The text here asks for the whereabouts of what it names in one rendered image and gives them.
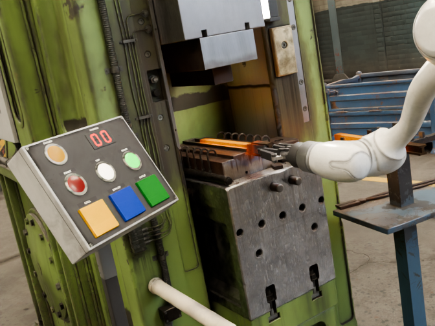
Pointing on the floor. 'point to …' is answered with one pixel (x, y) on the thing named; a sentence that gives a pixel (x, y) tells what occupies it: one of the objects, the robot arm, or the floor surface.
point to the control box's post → (111, 286)
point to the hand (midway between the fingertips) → (262, 149)
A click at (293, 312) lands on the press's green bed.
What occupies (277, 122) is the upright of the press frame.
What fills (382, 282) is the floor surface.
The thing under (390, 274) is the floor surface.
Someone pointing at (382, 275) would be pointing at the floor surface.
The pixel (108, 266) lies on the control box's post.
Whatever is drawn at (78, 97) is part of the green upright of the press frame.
